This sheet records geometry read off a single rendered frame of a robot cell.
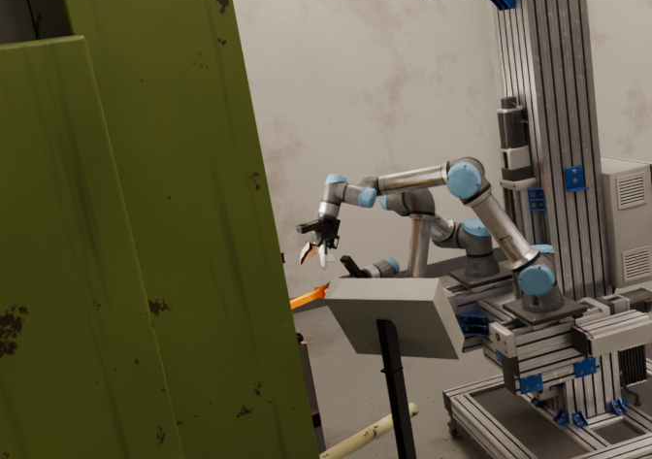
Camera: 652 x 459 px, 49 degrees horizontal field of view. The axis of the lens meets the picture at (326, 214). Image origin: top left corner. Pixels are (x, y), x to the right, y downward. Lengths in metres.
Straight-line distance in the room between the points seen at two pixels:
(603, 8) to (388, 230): 2.44
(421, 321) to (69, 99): 1.10
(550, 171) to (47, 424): 1.96
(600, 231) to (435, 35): 2.90
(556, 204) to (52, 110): 1.92
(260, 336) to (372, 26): 3.68
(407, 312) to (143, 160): 0.83
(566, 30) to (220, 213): 1.53
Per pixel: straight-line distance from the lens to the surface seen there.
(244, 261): 1.97
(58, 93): 1.66
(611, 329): 2.80
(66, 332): 1.70
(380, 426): 2.49
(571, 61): 2.88
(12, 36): 2.25
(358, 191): 2.62
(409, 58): 5.50
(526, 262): 2.55
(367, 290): 2.08
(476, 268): 3.16
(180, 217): 1.87
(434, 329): 2.09
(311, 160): 5.30
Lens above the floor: 1.85
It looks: 12 degrees down
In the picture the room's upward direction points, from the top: 10 degrees counter-clockwise
